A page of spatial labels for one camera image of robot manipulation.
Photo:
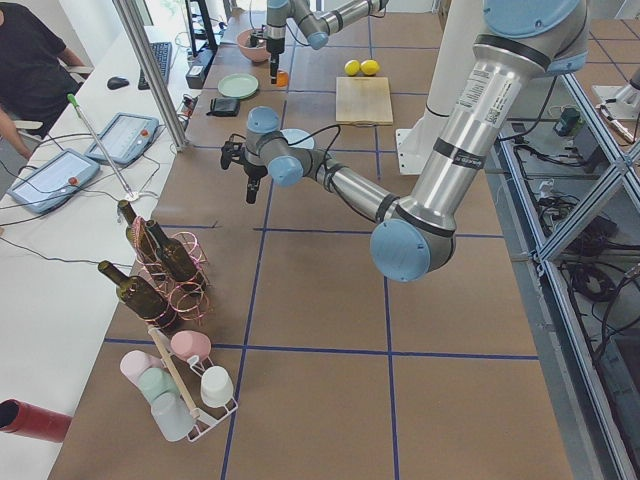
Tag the mint green plastic cup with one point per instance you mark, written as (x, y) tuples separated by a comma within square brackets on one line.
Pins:
[(154, 382)]

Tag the blue teach pendant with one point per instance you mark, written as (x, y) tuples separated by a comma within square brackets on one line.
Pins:
[(55, 182), (127, 136)]

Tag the dark grey folded cloth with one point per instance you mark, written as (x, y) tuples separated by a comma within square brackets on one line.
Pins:
[(224, 107)]

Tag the pale lilac plastic cup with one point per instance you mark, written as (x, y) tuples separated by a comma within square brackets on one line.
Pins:
[(134, 363)]

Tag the aluminium frame post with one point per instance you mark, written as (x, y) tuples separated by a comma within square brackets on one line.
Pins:
[(135, 30)]

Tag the mint green plate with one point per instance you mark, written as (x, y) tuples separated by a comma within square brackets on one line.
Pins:
[(238, 86)]

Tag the black computer mouse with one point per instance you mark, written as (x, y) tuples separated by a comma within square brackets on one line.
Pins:
[(116, 82)]

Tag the person in black shirt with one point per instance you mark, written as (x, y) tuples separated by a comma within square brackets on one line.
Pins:
[(34, 80)]

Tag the white plastic cup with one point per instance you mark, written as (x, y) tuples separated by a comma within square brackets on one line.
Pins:
[(216, 387)]

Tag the wooden rack handle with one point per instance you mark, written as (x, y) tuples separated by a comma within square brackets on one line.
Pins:
[(158, 338)]

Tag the metal rod green tip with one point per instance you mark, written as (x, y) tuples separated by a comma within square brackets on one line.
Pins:
[(98, 152)]

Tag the red cylinder tube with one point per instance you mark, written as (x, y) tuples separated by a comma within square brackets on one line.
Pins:
[(27, 420)]

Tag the white wire cup rack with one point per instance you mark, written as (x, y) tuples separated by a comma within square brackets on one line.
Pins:
[(210, 418)]

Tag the grey-blue plastic cup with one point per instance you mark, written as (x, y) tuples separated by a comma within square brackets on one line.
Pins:
[(172, 416)]

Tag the bamboo cutting board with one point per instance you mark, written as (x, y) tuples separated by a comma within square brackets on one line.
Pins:
[(363, 100)]

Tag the orange mandarin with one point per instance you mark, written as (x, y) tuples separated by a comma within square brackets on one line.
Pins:
[(282, 78)]

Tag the yellow lemon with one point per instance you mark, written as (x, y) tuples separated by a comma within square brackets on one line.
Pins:
[(352, 68), (369, 67)]

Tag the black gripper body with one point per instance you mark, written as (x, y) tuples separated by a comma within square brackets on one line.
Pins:
[(273, 48), (254, 173)]

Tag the copper wire bottle rack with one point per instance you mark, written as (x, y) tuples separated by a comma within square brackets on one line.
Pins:
[(188, 297)]

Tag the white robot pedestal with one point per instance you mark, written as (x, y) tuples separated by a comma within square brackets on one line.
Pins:
[(460, 21)]

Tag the dark green wine bottle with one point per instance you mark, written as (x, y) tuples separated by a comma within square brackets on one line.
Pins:
[(142, 298)]

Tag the pink plastic cup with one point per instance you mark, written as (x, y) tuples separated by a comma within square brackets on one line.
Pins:
[(188, 343)]

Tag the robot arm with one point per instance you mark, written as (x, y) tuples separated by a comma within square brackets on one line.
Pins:
[(316, 27), (413, 235)]

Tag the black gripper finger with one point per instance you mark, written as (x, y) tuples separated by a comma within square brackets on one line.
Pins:
[(252, 189), (273, 65)]

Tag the pink bowl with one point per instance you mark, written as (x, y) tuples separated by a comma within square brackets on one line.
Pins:
[(242, 41)]

